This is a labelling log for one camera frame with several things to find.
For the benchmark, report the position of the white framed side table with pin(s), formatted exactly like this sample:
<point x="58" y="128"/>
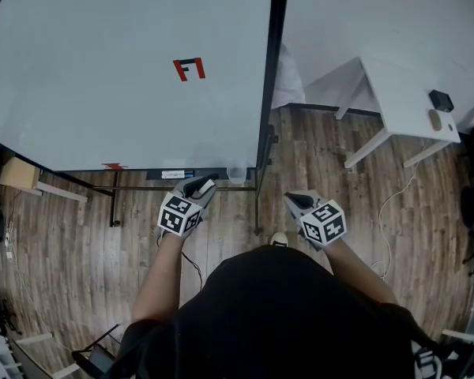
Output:
<point x="31" y="338"/>

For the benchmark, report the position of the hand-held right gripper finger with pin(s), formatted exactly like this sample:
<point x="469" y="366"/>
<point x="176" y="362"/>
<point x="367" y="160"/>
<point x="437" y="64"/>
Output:
<point x="308" y="199"/>
<point x="293" y="208"/>

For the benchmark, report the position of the person's right shoe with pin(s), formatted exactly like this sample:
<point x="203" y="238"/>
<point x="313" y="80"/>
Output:
<point x="279" y="238"/>

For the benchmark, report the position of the translucent plastic sheet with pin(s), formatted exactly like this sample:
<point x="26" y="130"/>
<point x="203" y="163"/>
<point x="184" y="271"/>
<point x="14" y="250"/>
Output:
<point x="288" y="81"/>

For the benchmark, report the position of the beige oblong object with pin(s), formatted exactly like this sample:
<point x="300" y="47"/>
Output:
<point x="435" y="120"/>

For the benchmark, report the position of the person's right forearm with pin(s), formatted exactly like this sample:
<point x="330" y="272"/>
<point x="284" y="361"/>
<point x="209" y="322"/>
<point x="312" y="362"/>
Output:
<point x="359" y="271"/>

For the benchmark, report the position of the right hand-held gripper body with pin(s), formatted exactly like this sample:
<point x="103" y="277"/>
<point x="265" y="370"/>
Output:
<point x="324" y="223"/>

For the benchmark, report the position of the black folding chair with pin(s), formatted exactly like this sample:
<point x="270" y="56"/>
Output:
<point x="96" y="359"/>

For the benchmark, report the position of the person's left forearm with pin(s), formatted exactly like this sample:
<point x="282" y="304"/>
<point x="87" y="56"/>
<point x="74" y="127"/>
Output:
<point x="158" y="282"/>

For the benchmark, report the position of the person's black shirt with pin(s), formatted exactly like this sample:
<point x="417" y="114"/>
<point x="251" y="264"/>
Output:
<point x="268" y="322"/>

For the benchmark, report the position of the white whiteboard eraser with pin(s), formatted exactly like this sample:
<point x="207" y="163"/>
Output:
<point x="208" y="186"/>

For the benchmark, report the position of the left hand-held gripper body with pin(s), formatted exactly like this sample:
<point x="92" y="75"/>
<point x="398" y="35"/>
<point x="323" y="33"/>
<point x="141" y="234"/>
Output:
<point x="177" y="215"/>

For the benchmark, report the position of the white marker with blue cap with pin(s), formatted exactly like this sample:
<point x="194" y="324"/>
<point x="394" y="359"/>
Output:
<point x="173" y="174"/>

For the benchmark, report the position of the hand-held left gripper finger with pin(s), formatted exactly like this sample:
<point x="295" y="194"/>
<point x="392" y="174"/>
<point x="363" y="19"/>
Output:
<point x="187" y="184"/>
<point x="210" y="197"/>

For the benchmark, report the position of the white power strip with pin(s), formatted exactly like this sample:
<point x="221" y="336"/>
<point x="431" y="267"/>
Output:
<point x="9" y="256"/>

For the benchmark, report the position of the small black box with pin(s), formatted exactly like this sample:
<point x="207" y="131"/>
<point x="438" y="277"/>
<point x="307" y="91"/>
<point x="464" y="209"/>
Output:
<point x="441" y="100"/>

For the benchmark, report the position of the black metal stand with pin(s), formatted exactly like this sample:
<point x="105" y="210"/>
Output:
<point x="0" y="318"/>

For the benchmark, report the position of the black framed whiteboard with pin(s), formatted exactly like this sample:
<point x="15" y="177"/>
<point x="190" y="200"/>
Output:
<point x="102" y="93"/>

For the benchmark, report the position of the black marker tray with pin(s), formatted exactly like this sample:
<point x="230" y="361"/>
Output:
<point x="154" y="174"/>

